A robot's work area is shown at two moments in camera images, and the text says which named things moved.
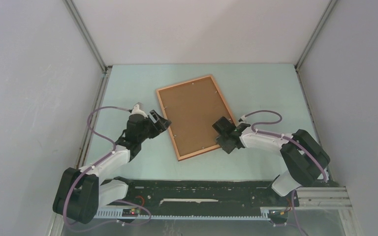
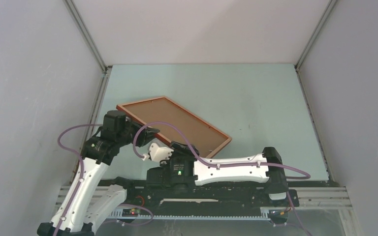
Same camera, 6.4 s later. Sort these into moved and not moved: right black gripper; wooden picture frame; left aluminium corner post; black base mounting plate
Moved: wooden picture frame; right black gripper
Not moved: black base mounting plate; left aluminium corner post
